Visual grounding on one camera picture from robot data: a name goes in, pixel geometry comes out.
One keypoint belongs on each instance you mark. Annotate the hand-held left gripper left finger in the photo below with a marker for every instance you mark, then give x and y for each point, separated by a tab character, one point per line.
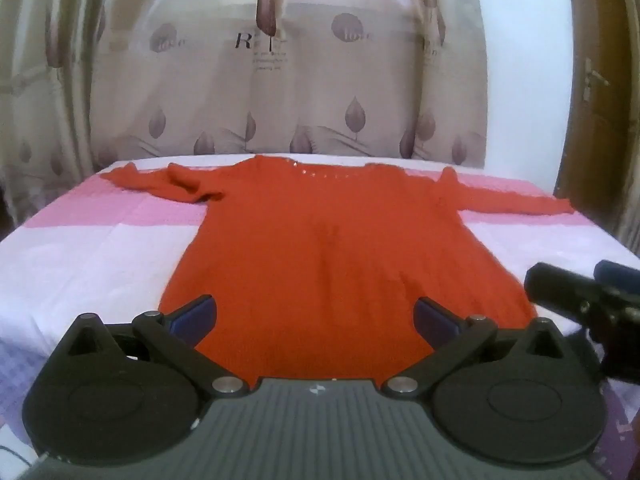
194	319

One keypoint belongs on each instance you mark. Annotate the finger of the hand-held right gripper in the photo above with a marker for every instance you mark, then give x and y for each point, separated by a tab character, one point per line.
555	287
620	271

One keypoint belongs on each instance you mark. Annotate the red knitted sweater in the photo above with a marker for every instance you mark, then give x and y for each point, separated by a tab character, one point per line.
320	260

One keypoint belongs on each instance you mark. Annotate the beige leaf print curtain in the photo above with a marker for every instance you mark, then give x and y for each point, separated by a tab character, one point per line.
250	85

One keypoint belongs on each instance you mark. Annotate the brown wooden door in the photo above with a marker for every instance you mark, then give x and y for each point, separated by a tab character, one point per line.
612	160

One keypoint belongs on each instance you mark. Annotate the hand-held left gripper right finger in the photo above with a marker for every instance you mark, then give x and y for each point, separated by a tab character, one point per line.
436	324

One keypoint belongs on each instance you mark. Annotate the pink white checked blanket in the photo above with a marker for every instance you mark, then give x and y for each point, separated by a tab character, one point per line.
75	260

